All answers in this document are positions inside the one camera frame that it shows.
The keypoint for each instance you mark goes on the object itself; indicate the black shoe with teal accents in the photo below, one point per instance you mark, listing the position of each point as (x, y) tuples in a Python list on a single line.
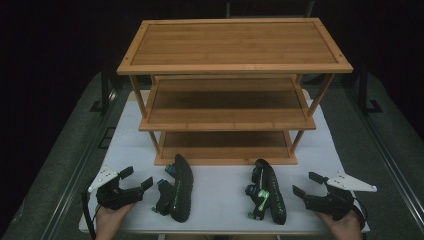
[(180, 190)]

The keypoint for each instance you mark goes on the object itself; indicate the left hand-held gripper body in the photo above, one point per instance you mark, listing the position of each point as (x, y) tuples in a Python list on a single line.
[(115, 196)]

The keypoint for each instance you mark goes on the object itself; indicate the person's right hand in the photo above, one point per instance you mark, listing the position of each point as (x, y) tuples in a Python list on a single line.
[(345, 228)]

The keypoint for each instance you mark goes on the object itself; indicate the three-tier wooden shoe rack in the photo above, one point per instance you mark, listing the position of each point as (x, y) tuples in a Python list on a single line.
[(233, 43)]

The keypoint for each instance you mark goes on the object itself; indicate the black shoe with green accents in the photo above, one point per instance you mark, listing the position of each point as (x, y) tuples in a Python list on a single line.
[(271, 193)]

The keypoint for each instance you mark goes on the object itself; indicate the black metal stand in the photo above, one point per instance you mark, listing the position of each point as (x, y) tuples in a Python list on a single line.
[(104, 90), (364, 93)]

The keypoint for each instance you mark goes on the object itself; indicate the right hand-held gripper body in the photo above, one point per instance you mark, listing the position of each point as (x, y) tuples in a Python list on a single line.
[(333, 203)]

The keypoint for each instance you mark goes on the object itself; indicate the person's left hand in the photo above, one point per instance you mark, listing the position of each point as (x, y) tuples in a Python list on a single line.
[(108, 223)]

